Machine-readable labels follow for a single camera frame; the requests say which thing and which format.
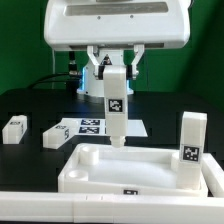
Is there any white front fence bar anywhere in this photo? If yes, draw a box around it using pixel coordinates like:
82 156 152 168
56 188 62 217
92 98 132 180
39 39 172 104
0 192 224 224

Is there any white fence bar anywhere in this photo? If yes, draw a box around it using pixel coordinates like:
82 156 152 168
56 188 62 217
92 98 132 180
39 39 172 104
0 192 224 224
202 153 224 198

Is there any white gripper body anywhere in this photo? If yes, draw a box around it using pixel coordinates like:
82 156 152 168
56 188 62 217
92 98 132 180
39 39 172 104
44 0 190 51

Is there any white right fence bar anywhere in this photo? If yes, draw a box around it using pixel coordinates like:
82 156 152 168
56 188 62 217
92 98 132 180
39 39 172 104
202 153 224 198

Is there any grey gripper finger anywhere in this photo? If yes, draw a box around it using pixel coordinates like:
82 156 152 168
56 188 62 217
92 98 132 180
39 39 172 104
87 45 106 80
126 44 145 80

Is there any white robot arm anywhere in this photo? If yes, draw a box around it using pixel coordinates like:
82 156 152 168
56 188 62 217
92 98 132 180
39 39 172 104
44 0 191 87

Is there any black camera pole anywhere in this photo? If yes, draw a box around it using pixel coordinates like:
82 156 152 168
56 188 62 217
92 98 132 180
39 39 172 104
68 51 80 77

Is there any white desk top tray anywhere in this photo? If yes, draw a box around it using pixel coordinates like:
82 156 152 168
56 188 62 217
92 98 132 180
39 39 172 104
58 143 208 197

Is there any white cable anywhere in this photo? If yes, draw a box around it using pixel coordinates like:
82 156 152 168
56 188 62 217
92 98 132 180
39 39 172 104
51 49 57 90

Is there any white marker sheet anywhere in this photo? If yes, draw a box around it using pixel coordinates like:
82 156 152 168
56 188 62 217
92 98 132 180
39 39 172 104
61 118 147 137

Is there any black cable bundle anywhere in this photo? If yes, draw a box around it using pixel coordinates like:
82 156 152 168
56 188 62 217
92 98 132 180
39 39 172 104
27 72 83 90

